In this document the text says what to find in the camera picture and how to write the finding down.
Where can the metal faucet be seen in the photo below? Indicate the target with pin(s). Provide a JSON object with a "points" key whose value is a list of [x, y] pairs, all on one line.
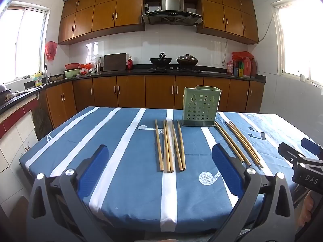
{"points": [[46, 71]]}

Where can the red bag over bottles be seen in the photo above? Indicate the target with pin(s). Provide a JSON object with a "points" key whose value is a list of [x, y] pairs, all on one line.
{"points": [[242, 55]]}

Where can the person's right hand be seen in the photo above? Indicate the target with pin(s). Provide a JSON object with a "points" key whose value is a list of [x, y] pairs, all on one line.
{"points": [[306, 206]]}

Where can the dark red sauce bottle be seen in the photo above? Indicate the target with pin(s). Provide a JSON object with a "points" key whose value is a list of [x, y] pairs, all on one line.
{"points": [[253, 69]]}

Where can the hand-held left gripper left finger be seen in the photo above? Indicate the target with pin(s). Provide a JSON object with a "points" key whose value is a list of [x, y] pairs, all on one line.
{"points": [[90, 171]]}

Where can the small red bottle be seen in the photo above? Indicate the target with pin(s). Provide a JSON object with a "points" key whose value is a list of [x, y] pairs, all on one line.
{"points": [[130, 64]]}

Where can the hanging red plastic bag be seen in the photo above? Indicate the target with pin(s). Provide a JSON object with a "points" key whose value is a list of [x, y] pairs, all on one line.
{"points": [[51, 50]]}

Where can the green plastic basin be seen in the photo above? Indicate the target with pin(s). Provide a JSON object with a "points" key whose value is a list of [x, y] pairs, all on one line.
{"points": [[70, 73]]}

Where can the dark lidded pot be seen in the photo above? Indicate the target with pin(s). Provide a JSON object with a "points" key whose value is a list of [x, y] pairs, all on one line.
{"points": [[187, 60]]}

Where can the black wok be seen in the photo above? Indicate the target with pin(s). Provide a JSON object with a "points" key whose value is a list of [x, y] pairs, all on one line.
{"points": [[160, 60]]}

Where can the dark wooden cutting board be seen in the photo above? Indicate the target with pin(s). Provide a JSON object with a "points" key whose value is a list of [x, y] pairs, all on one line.
{"points": [[114, 61]]}

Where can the white plastic bag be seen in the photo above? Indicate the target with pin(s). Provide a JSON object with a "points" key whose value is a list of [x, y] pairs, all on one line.
{"points": [[96, 59]]}

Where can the wooden cabinets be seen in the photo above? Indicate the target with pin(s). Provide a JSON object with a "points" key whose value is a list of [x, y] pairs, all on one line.
{"points": [[106, 15], [131, 90]]}

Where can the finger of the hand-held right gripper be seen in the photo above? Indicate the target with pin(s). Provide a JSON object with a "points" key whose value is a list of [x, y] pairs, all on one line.
{"points": [[290, 152], [311, 144]]}

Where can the wooden upper cabinets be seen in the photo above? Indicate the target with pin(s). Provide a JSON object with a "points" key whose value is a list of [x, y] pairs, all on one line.
{"points": [[106, 15]]}

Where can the colourful utensil rack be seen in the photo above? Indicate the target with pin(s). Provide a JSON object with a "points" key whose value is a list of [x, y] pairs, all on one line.
{"points": [[239, 69]]}

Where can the dark hanging cloth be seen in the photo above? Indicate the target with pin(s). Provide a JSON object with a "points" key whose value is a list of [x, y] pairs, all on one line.
{"points": [[40, 123]]}

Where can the dark patterned pot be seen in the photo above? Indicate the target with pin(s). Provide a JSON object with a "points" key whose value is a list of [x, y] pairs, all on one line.
{"points": [[5, 94]]}

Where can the steel range hood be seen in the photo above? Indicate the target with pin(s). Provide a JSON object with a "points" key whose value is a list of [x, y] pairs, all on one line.
{"points": [[174, 3]]}

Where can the white wall socket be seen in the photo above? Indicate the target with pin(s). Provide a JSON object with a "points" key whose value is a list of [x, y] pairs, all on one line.
{"points": [[223, 62]]}

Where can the green perforated chopstick holder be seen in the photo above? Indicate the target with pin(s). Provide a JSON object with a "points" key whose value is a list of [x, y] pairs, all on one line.
{"points": [[201, 105]]}

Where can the black gas stove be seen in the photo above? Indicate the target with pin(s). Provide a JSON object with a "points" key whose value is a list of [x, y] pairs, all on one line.
{"points": [[174, 68]]}

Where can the large red oil bottle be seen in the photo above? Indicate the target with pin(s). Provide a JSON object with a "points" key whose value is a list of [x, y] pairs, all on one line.
{"points": [[247, 68]]}

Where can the bright window with white frame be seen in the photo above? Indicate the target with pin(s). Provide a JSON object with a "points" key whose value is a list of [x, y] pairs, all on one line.
{"points": [[300, 37]]}

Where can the yellow green detergent bottle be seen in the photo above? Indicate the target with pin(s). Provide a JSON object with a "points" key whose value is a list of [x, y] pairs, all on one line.
{"points": [[37, 79]]}

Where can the grey rag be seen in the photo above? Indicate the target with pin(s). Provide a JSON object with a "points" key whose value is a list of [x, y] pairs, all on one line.
{"points": [[25, 90]]}

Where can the steel utensil cup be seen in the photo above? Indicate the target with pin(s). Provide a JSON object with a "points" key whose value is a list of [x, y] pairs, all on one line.
{"points": [[98, 68]]}

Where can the red plastic basin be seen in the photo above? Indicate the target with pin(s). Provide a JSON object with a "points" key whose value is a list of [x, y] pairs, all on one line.
{"points": [[72, 66]]}

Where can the blue white striped tablecloth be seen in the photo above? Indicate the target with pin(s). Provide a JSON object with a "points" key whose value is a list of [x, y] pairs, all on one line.
{"points": [[113, 136]]}

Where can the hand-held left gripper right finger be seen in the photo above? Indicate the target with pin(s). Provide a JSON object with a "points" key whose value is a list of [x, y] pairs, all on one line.
{"points": [[227, 169]]}

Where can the black kitchen countertop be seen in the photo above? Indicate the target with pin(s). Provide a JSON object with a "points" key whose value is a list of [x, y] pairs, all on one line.
{"points": [[121, 72]]}

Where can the crumpled red plastic bag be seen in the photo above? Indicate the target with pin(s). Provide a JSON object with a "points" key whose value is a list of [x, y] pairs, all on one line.
{"points": [[85, 66]]}

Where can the red patterned packet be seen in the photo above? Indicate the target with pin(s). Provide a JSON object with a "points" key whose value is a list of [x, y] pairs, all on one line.
{"points": [[230, 68]]}

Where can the sliding window with white frame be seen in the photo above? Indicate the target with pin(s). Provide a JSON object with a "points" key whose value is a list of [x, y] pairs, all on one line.
{"points": [[27, 42]]}

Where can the wooden lower cabinets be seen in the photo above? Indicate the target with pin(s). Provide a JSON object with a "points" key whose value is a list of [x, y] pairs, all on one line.
{"points": [[131, 90]]}

